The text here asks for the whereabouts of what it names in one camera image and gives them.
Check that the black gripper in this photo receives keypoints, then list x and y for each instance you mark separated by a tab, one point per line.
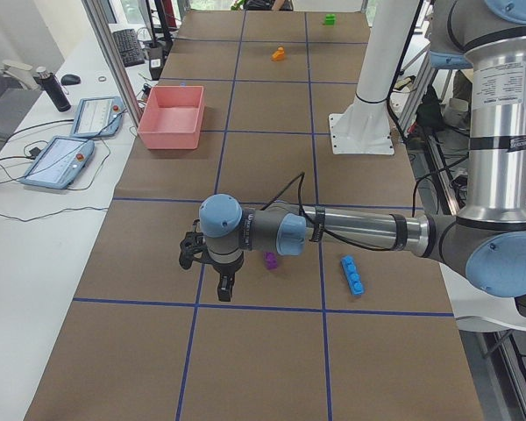
226	269

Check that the long blue four-stud block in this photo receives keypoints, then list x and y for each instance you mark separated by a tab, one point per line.
352	276

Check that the green block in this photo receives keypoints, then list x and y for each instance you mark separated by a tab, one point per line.
330	19

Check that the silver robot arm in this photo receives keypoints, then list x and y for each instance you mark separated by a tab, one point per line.
486	241

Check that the pink plastic box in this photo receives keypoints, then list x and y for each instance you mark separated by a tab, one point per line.
172	118

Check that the purple sloped block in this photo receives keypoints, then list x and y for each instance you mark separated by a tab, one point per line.
271	260

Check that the lower blue teach pendant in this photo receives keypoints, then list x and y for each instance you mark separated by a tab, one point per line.
59	163

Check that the blue teach pendant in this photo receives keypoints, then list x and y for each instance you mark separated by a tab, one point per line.
97	117
59	163

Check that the upper blue teach pendant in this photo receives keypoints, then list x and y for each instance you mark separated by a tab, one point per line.
97	117

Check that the orange sloped block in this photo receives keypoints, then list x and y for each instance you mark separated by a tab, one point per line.
279	54

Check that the black computer mouse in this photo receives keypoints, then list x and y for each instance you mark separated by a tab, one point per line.
70	80

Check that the black keyboard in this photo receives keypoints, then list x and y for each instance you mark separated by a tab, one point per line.
128	46

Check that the black water bottle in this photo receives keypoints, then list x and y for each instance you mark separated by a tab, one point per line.
52	87

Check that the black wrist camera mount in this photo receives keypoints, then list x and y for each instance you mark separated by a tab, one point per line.
193	249

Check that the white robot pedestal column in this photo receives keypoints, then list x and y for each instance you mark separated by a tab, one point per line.
363	128

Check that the aluminium frame post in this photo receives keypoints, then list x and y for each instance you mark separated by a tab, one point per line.
101	29

